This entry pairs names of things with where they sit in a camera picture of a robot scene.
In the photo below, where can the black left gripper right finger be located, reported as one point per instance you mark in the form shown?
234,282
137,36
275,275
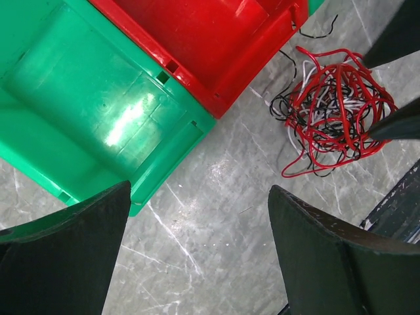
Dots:
334,262

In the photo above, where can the left green plastic bin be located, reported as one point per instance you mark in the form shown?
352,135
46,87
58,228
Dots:
84,108

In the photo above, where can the right green plastic bin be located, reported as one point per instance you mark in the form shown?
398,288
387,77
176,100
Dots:
314,5

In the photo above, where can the red plastic bin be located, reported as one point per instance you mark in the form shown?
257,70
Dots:
213,48

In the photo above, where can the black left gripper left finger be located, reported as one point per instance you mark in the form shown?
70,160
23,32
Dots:
63,263

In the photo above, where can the green plastic bin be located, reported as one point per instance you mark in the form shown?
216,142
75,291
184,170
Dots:
314,5
84,108

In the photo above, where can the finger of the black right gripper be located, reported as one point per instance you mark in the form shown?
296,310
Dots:
403,124
399,39

